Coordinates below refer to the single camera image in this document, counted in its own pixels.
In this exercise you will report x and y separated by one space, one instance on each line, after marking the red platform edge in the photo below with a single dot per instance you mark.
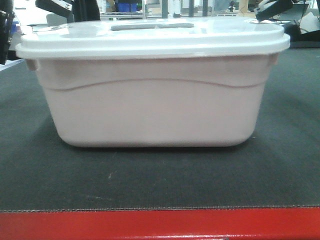
297 223

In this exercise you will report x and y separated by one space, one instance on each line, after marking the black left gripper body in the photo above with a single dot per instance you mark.
59 7

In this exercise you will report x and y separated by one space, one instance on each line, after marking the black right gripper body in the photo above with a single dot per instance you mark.
269 8

